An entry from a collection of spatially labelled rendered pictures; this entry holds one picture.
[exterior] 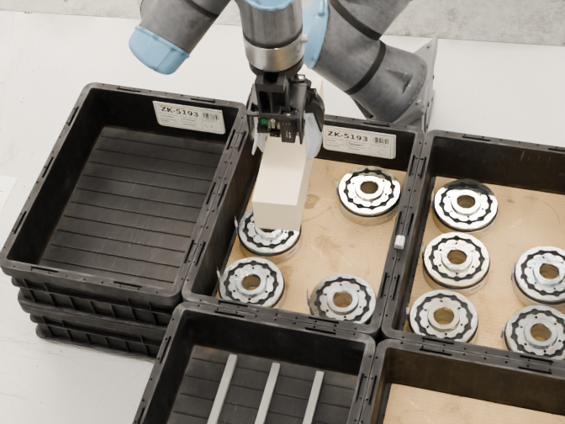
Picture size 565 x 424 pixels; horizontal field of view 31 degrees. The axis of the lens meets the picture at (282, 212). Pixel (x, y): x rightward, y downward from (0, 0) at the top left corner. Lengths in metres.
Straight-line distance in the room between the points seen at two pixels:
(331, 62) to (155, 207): 0.40
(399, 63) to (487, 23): 1.39
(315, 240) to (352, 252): 0.07
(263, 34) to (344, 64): 0.62
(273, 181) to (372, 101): 0.51
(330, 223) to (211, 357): 0.31
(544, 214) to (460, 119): 0.37
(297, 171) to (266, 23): 0.27
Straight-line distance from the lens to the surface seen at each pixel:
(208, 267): 1.60
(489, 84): 2.10
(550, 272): 1.65
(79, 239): 1.76
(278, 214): 1.41
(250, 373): 1.57
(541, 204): 1.75
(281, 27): 1.24
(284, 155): 1.44
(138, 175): 1.82
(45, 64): 2.25
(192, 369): 1.58
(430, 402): 1.54
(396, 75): 1.88
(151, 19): 1.33
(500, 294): 1.64
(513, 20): 3.28
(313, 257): 1.67
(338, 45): 1.83
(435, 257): 1.63
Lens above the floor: 2.20
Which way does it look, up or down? 52 degrees down
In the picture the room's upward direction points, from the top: 7 degrees counter-clockwise
